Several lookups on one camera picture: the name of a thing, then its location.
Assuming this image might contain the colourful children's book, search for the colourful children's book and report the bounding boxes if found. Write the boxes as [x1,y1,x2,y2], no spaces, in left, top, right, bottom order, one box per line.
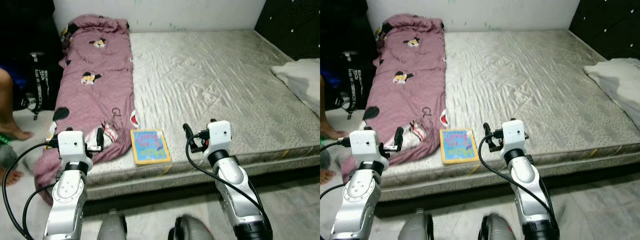
[130,129,173,166]
[439,127,480,165]

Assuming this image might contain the pink cartoon print blanket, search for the pink cartoon print blanket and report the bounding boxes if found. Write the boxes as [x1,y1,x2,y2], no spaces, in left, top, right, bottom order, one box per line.
[32,14,136,206]
[352,14,449,169]

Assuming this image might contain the white pillow with green tree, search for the white pillow with green tree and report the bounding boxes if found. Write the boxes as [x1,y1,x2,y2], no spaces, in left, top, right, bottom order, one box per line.
[271,58,321,119]
[582,57,640,132]

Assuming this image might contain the grey quilted mattress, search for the grey quilted mattress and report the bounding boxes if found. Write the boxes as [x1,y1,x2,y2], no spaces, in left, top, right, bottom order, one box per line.
[82,29,321,202]
[385,29,640,204]

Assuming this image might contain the black backpack with white print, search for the black backpack with white print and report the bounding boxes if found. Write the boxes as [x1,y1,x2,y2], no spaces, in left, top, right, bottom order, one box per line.
[337,50,379,119]
[22,50,66,121]

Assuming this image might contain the silver robot left leg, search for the silver robot left leg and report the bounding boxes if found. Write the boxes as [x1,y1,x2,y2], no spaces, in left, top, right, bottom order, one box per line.
[97,210,129,240]
[397,210,435,240]

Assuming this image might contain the silver robot leg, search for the silver robot leg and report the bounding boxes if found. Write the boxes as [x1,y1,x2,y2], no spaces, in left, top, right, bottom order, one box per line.
[97,210,129,240]
[477,214,516,240]
[167,214,216,240]
[397,210,435,240]

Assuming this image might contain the silver robot right leg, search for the silver robot right leg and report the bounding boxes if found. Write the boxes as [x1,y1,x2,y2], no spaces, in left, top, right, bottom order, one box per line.
[477,214,516,240]
[167,214,216,240]

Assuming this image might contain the black tufted headboard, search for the black tufted headboard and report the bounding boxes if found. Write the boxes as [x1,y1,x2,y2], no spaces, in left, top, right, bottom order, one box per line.
[569,0,640,61]
[254,0,321,62]

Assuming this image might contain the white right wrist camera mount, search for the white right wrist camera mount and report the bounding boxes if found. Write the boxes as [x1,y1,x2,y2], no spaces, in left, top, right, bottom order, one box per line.
[501,119,529,153]
[206,120,234,154]

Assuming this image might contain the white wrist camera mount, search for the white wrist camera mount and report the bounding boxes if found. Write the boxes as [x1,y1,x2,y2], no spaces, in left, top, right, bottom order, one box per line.
[57,130,94,166]
[501,119,529,153]
[206,120,234,154]
[349,129,389,169]

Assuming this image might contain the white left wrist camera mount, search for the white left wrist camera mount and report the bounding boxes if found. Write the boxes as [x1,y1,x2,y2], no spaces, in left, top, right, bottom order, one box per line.
[349,129,389,169]
[57,130,94,166]

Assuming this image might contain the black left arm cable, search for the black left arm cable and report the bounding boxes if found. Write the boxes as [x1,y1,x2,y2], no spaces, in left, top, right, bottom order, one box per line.
[1,141,60,240]
[320,140,351,154]
[22,182,58,238]
[320,182,354,201]

